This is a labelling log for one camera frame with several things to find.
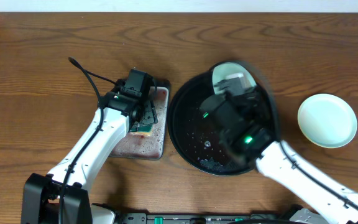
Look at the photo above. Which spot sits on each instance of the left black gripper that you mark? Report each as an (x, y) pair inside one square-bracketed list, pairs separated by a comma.
[(149, 113)]

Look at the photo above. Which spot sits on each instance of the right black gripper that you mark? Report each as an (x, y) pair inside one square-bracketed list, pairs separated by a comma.
[(255, 102)]

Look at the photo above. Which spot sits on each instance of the mint green plate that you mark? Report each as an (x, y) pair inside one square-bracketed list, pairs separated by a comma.
[(222, 70), (327, 120)]

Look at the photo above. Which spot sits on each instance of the green scrub sponge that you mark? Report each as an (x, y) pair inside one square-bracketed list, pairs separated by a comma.
[(142, 130)]

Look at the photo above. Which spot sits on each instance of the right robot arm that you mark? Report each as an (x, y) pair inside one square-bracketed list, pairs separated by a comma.
[(333, 201)]

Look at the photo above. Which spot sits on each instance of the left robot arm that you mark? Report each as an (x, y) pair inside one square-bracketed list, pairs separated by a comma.
[(127, 123)]

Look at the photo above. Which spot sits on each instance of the black rectangular soapy water tray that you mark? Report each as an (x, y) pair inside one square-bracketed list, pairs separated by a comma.
[(148, 147)]

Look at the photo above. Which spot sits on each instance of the round black serving tray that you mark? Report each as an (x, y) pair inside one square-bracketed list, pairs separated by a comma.
[(214, 144)]

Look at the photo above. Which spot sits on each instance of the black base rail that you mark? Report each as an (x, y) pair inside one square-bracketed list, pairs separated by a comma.
[(197, 218)]

